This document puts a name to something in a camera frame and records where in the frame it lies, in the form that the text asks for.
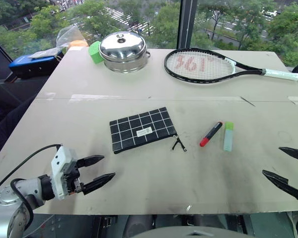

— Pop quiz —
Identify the green capped highlighter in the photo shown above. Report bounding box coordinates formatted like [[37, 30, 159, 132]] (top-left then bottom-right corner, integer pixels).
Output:
[[223, 121, 235, 152]]

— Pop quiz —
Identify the black and white tennis racket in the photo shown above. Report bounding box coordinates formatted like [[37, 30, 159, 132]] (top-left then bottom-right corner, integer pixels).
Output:
[[164, 48, 298, 84]]

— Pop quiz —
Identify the stainless steel pot lid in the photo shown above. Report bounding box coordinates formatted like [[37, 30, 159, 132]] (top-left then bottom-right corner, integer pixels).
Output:
[[98, 31, 148, 62]]

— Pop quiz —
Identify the black grid zipper pouch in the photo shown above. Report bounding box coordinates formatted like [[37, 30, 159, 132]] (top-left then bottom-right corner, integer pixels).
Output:
[[109, 107, 188, 155]]

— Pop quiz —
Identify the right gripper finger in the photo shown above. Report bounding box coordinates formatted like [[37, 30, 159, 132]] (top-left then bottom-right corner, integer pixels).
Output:
[[278, 146, 298, 161], [262, 170, 298, 199]]

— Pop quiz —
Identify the blue case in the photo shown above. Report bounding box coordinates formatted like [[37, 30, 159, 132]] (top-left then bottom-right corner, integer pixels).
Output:
[[8, 51, 65, 80]]

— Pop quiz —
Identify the orange object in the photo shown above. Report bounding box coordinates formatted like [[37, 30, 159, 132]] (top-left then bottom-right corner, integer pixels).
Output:
[[69, 39, 88, 49]]

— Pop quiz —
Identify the clear plastic bag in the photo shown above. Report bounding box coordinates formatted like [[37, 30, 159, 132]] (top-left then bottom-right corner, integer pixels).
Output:
[[56, 26, 86, 48]]

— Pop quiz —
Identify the red and black marker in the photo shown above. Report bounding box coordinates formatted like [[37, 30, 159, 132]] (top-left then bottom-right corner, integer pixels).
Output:
[[200, 121, 224, 148]]

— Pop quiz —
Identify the grey pouch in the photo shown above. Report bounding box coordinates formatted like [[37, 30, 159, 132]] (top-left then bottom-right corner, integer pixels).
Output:
[[27, 48, 63, 60]]

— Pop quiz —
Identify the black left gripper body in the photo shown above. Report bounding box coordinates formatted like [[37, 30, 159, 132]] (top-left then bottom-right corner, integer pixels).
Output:
[[64, 160, 86, 196]]

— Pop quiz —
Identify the green foam block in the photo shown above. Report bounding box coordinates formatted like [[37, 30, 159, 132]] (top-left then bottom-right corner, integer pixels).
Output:
[[88, 41, 104, 64]]

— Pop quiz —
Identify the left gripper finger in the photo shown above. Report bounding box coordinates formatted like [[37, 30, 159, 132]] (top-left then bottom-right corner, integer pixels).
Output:
[[81, 173, 116, 195], [76, 155, 105, 170]]

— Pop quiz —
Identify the dark window frame post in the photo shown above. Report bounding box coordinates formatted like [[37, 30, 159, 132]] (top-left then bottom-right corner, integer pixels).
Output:
[[176, 0, 198, 51]]

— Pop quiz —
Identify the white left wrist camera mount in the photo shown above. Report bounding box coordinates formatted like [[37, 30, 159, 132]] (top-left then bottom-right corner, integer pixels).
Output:
[[51, 146, 78, 200]]

